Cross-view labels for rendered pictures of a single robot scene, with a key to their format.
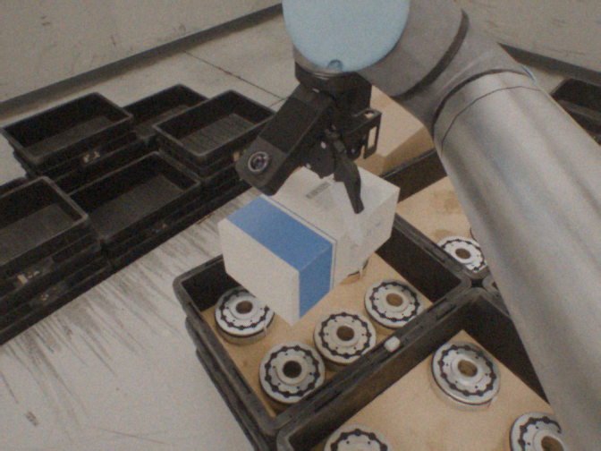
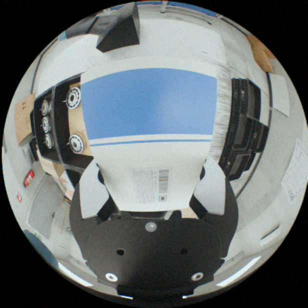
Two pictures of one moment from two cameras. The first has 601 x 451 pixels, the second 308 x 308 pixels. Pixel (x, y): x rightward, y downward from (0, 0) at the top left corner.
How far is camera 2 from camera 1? 0.46 m
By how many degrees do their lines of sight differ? 28
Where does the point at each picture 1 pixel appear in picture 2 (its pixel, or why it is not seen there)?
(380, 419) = not seen: hidden behind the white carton
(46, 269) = (241, 97)
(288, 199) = (180, 152)
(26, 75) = (268, 146)
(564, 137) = not seen: outside the picture
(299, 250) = (100, 101)
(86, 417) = (194, 57)
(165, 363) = not seen: hidden behind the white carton
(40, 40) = (270, 155)
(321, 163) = (113, 245)
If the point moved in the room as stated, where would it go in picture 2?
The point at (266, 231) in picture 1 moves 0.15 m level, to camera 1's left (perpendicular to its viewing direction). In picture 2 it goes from (158, 88) to (241, 45)
